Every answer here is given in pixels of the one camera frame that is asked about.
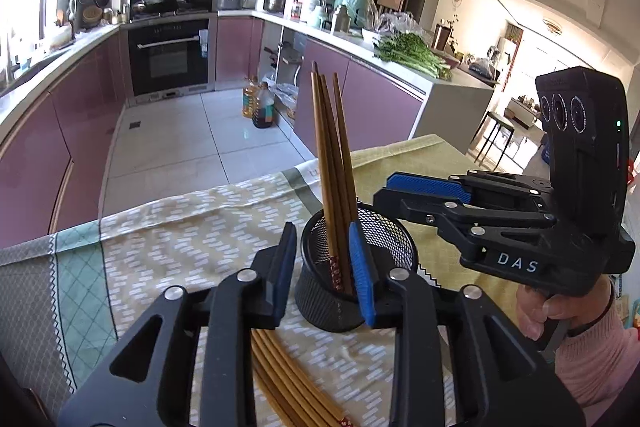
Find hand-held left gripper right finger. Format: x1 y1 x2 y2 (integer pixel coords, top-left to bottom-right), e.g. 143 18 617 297
348 222 586 427

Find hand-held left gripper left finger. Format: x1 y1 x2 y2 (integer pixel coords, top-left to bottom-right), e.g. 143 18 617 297
59 222 298 427

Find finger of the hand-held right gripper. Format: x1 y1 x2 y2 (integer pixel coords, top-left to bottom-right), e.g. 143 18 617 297
386 169 554 208
372 187 559 257

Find black mesh utensil holder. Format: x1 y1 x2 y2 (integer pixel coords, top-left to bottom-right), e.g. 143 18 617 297
294 203 420 333

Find person's right forearm pink sleeve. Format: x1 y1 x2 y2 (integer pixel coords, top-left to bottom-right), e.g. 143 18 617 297
552 299 640 427

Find person's right hand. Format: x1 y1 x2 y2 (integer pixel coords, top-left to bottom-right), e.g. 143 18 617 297
516 278 615 341

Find black stool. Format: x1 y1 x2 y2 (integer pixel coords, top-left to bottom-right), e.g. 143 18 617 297
472 110 516 170

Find purple kitchen cabinet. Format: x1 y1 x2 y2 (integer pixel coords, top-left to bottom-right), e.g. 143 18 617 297
294 38 427 158
0 27 132 249

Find patterned green beige tablecloth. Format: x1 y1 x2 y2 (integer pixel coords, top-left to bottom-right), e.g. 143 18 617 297
0 134 551 427

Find bunch of green vegetables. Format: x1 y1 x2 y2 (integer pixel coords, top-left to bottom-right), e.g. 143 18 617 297
372 32 454 82

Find dark sauce bottle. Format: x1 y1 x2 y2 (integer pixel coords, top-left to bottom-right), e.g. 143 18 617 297
251 82 277 130

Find clear plastic bag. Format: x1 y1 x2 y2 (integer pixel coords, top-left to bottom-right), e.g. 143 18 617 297
375 11 427 40

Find yellow cooking oil bottle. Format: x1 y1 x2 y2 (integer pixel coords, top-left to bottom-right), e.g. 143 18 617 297
242 77 261 118

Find crumpled plastic bag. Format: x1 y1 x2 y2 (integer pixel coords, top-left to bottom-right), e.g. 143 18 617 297
262 74 301 108

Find mint green kitchen appliance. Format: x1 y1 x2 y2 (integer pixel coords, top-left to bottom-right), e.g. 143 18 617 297
332 0 379 30

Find black built-in oven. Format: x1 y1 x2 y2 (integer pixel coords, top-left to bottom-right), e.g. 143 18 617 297
127 18 211 98

